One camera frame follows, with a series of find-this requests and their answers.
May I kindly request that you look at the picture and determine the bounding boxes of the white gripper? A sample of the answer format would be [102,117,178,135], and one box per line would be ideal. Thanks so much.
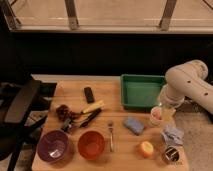
[159,102,175,123]

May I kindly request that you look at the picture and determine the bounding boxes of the blue sponge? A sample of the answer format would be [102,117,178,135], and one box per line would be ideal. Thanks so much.
[123,117,144,135]

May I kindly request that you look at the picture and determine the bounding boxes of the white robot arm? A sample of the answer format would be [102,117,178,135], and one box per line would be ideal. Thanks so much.
[158,60,213,123]

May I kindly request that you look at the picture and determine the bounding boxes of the orange bowl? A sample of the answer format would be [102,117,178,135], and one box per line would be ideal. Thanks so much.
[77,131,105,160]

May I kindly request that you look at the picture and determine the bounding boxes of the purple bowl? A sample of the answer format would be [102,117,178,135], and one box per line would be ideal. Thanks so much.
[37,130,69,163]

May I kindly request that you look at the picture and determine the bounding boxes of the pink cup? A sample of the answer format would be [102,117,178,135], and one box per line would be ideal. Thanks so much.
[150,106,163,126]

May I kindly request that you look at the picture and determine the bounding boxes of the crumpled blue cloth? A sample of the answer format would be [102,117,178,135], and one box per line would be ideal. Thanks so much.
[162,125,184,146]

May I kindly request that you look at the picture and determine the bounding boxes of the green plastic tray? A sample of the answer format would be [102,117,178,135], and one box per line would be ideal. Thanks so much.
[120,74,166,110]

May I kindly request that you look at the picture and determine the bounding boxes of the metal tin can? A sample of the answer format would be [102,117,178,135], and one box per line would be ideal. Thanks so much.
[162,146,180,164]

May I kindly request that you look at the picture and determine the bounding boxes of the yellow apple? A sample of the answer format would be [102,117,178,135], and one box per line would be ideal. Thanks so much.
[139,141,154,158]

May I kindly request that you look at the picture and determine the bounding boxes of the silver fork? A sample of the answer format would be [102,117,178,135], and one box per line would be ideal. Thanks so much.
[108,121,114,152]

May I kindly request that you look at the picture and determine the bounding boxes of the yellow banana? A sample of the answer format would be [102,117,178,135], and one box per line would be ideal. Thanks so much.
[81,100,105,114]

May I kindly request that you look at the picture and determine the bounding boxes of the black rectangular block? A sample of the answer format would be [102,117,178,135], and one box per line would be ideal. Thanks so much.
[84,87,95,103]

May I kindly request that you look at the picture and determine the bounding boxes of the small dark clamp tool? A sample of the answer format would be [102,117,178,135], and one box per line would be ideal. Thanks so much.
[61,118,74,132]

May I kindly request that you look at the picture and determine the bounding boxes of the dark red grapes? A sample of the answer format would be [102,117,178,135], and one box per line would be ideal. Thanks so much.
[56,105,80,121]

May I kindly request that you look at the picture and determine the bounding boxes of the black office chair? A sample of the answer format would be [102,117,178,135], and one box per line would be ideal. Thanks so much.
[0,79,56,171]

